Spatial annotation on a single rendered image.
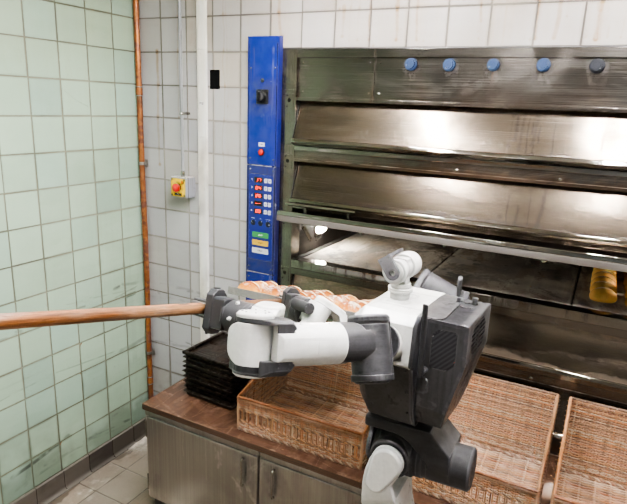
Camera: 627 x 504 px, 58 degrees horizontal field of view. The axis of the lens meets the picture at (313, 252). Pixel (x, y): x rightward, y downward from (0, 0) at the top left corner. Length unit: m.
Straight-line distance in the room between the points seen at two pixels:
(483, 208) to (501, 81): 0.47
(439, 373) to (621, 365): 1.09
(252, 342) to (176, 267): 1.93
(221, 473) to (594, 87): 2.04
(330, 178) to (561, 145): 0.92
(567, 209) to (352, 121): 0.90
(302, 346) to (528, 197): 1.32
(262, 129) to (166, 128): 0.58
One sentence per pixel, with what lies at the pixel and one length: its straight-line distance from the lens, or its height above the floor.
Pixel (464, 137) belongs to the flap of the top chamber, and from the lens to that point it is 2.24.
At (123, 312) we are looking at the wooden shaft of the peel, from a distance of 1.32.
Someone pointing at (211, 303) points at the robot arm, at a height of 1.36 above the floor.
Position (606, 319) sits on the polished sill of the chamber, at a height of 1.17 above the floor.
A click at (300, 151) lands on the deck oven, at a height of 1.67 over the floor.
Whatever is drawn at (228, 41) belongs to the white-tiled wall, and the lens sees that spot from 2.72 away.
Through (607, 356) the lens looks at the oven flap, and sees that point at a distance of 2.36.
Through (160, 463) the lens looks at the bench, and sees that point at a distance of 2.76.
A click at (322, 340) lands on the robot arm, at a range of 1.17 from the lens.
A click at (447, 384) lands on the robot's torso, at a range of 1.40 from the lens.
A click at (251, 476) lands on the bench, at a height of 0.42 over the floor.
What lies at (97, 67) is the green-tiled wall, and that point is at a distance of 2.88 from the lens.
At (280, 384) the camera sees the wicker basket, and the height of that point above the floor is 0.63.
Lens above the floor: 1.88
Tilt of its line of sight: 15 degrees down
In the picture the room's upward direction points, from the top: 2 degrees clockwise
